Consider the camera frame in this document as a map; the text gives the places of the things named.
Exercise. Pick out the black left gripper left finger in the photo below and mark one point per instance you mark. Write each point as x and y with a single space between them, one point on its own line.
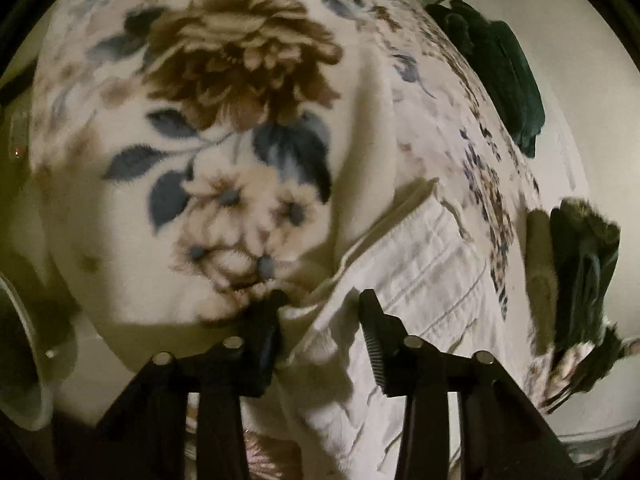
143 433

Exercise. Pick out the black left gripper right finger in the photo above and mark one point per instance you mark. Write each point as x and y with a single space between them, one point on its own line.
502 434

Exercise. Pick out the dark green folded garment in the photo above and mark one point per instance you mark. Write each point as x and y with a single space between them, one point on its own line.
496 56

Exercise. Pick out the dark green fuzzy garment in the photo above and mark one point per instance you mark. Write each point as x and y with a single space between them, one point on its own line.
570 257

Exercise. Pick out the floral fleece blanket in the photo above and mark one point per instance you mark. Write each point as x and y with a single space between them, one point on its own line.
192 155

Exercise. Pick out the white round container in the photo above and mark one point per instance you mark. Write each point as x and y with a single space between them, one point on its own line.
26 392

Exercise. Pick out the white pants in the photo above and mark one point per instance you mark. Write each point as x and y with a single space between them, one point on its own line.
426 269

